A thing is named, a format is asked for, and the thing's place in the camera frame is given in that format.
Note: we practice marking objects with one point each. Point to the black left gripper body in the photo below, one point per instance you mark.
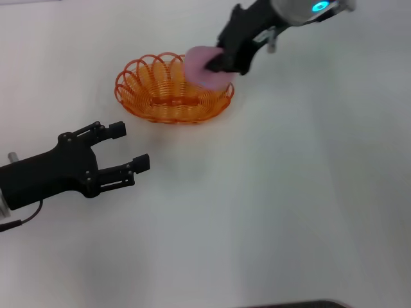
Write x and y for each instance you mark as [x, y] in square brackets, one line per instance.
[51, 174]

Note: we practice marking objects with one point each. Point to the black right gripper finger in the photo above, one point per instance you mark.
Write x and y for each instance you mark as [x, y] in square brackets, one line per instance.
[221, 65]

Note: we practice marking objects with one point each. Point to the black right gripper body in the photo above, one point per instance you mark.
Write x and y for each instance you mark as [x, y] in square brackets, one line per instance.
[247, 32]

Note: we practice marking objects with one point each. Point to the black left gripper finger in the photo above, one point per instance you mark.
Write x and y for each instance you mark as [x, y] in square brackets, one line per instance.
[143, 161]
[118, 130]

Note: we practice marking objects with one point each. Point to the pink peach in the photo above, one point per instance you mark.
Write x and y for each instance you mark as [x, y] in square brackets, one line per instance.
[199, 65]

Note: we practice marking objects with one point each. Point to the dark rounded robot base edge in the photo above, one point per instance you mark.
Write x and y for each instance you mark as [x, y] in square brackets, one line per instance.
[298, 304]

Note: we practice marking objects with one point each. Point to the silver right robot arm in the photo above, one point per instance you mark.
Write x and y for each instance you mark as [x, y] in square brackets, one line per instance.
[298, 11]

